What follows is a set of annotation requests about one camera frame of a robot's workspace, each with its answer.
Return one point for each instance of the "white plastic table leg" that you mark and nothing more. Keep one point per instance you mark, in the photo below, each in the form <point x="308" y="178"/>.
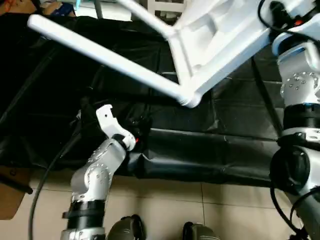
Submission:
<point x="100" y="52"/>
<point x="147" y="17"/>

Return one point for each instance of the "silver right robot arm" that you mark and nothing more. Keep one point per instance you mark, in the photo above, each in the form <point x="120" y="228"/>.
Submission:
<point x="300" y="100"/>

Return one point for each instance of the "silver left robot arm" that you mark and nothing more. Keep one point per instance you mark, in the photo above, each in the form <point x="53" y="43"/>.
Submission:
<point x="100" y="170"/>

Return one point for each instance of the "black work mat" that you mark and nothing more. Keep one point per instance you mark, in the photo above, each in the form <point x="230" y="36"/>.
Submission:
<point x="200" y="145"/>

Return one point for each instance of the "white glass door cabinet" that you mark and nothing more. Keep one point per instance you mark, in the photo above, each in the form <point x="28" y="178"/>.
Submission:
<point x="165" y="7"/>

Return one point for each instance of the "brown floor cardboard sheet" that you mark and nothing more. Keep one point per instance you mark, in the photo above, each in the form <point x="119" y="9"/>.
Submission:
<point x="12" y="195"/>

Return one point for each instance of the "blue box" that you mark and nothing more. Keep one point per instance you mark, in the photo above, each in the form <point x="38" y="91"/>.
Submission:
<point x="59" y="9"/>

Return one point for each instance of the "brown cardboard board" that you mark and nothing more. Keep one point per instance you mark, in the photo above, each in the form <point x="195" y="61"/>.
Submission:
<point x="15" y="7"/>

